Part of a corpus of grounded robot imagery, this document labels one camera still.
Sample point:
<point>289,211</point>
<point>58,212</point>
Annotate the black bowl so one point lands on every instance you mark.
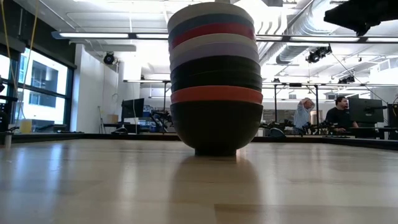
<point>214,79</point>
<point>214,130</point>
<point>214,63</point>

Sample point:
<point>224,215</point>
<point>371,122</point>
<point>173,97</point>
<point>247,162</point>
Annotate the red bowl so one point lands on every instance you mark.
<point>214,93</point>

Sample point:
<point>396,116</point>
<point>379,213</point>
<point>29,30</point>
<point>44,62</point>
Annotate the lavender bowl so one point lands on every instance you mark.
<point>214,49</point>

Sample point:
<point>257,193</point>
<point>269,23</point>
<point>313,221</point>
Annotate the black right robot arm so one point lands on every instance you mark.
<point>367,14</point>

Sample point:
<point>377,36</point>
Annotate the black monitor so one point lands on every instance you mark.
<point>366,110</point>
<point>133,109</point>
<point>393,115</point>

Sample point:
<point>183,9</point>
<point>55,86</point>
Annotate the person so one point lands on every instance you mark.
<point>302,116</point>
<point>340,118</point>

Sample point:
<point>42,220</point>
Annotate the long ceiling light bar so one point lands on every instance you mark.
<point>99,35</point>

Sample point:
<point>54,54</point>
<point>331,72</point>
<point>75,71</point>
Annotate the yellow cup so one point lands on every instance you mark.
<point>25,127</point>

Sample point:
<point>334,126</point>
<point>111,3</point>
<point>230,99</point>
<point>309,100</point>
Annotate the black ceiling camera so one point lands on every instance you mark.
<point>109,58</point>

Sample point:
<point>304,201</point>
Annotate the dark window frame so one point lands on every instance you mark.
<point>69,93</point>

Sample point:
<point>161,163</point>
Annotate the black ceiling camera rig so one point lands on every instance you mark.
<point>318,54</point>

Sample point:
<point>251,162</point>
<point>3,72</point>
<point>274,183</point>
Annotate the silver ceiling duct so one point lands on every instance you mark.
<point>306,25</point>

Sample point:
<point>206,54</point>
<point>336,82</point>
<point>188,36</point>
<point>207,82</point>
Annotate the small silver post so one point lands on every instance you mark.
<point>7,140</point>

